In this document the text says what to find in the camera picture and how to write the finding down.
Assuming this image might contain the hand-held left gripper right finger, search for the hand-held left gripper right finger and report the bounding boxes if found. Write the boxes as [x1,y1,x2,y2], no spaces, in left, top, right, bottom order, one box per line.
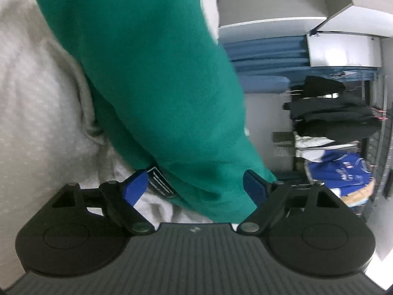
[238,170,341,236]

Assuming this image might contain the green hoodie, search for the green hoodie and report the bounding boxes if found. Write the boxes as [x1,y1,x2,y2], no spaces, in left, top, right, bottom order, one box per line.
[31,0,278,223]

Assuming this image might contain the blue chair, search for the blue chair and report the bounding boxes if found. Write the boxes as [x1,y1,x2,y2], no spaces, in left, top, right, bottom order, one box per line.
[238,75,291,94]

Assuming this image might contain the blue and white jersey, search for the blue and white jersey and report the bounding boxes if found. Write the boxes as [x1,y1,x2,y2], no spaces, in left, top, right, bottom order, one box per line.
[305,150,373,197]

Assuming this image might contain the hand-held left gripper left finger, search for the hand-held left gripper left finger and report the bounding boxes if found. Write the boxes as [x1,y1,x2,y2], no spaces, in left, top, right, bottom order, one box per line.
[52,169,154,236]

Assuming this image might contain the beige hanging garment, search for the beige hanging garment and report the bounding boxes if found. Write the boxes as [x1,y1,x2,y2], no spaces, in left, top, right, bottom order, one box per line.
[341,181,375,206]

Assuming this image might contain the blue curtain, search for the blue curtain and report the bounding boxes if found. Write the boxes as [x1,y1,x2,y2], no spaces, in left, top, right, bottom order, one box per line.
[223,35,378,79]

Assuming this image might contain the black hanging jacket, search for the black hanging jacket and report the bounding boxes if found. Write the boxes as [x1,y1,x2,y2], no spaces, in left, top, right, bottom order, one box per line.
[282,75,383,143]

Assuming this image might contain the white hanging jacket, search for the white hanging jacket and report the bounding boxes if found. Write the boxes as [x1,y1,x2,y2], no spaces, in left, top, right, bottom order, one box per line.
[293,131,337,160]

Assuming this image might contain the grey wardrobe cabinet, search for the grey wardrobe cabinet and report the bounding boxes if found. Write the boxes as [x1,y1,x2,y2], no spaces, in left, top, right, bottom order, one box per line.
[212,0,384,68]

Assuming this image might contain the grey bed sheet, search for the grey bed sheet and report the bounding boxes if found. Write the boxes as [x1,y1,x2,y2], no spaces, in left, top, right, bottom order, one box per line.
[0,0,243,231]

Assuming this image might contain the striped hanging garment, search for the striped hanging garment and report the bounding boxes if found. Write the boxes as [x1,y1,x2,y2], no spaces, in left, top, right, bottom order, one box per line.
[272,131,297,159]

